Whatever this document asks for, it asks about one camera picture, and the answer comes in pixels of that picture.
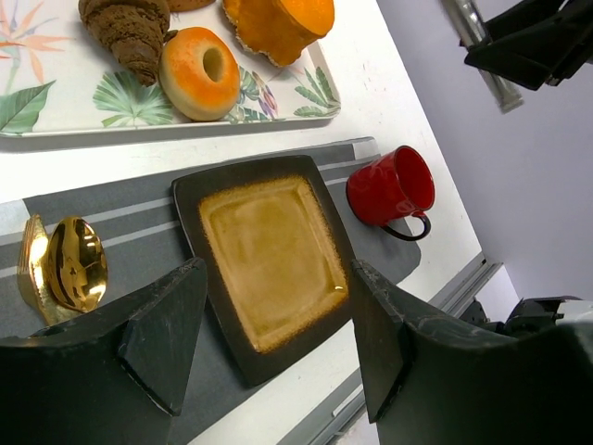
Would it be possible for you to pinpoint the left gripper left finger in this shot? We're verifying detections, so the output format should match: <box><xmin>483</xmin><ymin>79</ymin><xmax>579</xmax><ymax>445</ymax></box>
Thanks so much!
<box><xmin>1</xmin><ymin>258</ymin><xmax>207</xmax><ymax>444</ymax></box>

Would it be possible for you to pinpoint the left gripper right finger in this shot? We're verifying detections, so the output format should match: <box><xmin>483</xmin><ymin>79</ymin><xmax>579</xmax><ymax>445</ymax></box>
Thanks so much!
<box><xmin>350</xmin><ymin>261</ymin><xmax>592</xmax><ymax>444</ymax></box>

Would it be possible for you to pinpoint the orange glazed donut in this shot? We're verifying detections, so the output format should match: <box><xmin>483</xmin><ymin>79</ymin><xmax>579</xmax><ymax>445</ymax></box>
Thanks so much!
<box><xmin>158</xmin><ymin>27</ymin><xmax>240</xmax><ymax>121</ymax></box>

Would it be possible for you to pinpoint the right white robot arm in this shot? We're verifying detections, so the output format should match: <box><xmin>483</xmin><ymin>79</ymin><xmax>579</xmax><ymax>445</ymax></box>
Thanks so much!
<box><xmin>464</xmin><ymin>0</ymin><xmax>592</xmax><ymax>91</ymax></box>

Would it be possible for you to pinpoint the toast bread slice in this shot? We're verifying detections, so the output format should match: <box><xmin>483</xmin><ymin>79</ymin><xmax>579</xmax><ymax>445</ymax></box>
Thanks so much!
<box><xmin>167</xmin><ymin>0</ymin><xmax>215</xmax><ymax>13</ymax></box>

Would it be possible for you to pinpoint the gold spoon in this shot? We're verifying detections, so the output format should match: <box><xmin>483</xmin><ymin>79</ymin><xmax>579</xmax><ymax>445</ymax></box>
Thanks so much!
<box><xmin>45</xmin><ymin>216</ymin><xmax>108</xmax><ymax>312</ymax></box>

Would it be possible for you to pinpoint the gold fork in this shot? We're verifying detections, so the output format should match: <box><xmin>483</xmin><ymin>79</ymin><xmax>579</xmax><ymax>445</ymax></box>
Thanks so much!
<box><xmin>17</xmin><ymin>214</ymin><xmax>80</xmax><ymax>326</ymax></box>

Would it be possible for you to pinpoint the square brown ceramic plate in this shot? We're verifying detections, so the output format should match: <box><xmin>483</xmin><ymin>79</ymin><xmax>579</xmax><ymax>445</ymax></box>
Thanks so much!
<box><xmin>171</xmin><ymin>155</ymin><xmax>354</xmax><ymax>386</ymax></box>

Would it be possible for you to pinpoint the red mug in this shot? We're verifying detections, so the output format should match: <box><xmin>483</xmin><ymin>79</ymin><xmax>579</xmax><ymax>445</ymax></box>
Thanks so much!
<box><xmin>346</xmin><ymin>146</ymin><xmax>435</xmax><ymax>242</ymax></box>

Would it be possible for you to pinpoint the floral serving tray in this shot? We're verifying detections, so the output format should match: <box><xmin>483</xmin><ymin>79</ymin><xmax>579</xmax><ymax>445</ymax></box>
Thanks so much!
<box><xmin>1</xmin><ymin>1</ymin><xmax>341</xmax><ymax>137</ymax></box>

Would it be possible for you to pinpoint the brown chocolate croissant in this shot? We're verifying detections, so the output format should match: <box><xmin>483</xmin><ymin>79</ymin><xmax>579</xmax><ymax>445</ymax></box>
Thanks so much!
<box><xmin>78</xmin><ymin>0</ymin><xmax>174</xmax><ymax>86</ymax></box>

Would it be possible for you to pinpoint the orange round cake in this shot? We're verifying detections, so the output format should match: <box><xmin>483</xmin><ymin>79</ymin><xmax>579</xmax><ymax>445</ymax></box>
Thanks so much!
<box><xmin>221</xmin><ymin>0</ymin><xmax>335</xmax><ymax>68</ymax></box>

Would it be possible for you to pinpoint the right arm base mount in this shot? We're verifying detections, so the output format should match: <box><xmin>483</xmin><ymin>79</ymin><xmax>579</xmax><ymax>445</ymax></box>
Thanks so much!
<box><xmin>461</xmin><ymin>296</ymin><xmax>592</xmax><ymax>338</ymax></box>

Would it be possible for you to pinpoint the aluminium table frame rail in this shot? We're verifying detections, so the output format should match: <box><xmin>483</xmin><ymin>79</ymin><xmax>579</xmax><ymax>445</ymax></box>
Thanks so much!
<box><xmin>439</xmin><ymin>0</ymin><xmax>524</xmax><ymax>115</ymax></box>

